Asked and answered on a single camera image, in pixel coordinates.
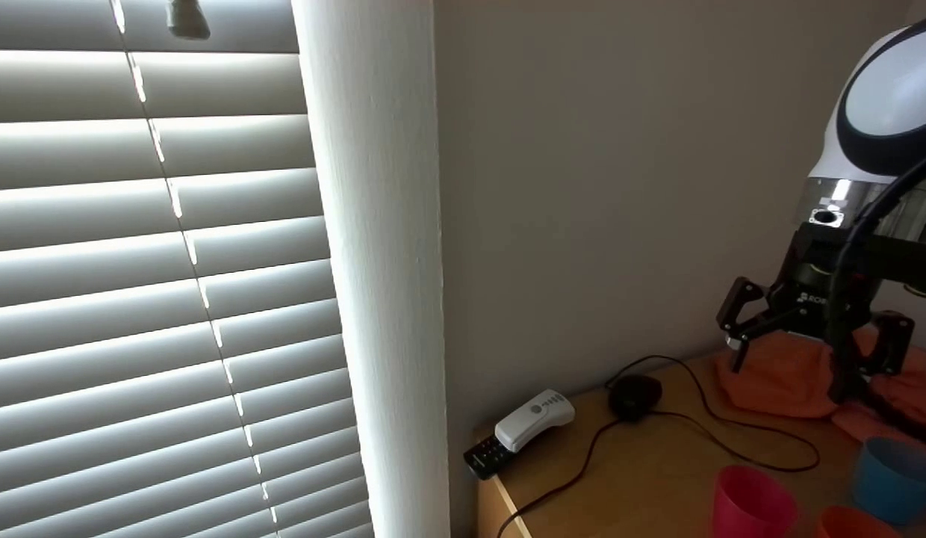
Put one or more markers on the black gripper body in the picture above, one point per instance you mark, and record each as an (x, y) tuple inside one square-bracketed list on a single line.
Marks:
[(827, 282)]

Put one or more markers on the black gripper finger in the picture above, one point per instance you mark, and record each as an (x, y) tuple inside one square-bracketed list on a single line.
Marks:
[(741, 330), (881, 343)]

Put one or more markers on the pink plastic cup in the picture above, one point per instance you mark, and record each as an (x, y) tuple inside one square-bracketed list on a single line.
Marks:
[(749, 502)]

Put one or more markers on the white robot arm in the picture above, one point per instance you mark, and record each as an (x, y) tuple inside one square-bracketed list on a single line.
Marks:
[(863, 221)]

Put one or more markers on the blue plastic cup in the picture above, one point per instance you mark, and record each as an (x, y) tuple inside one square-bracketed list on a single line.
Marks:
[(891, 482)]

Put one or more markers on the orange towel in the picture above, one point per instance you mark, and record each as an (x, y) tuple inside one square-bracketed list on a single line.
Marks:
[(788, 373)]

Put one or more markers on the black power adapter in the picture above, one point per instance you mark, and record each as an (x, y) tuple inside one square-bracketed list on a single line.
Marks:
[(631, 399)]

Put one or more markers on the wooden dresser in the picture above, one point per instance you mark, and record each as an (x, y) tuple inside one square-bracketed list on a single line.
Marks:
[(655, 478)]

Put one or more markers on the white handheld device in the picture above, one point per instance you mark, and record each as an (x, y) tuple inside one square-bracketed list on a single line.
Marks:
[(534, 415)]

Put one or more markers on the black remote control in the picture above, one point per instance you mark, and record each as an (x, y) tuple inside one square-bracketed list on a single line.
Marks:
[(487, 455)]

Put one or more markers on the white window blinds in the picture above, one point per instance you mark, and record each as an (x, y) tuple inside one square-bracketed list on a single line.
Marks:
[(170, 354)]

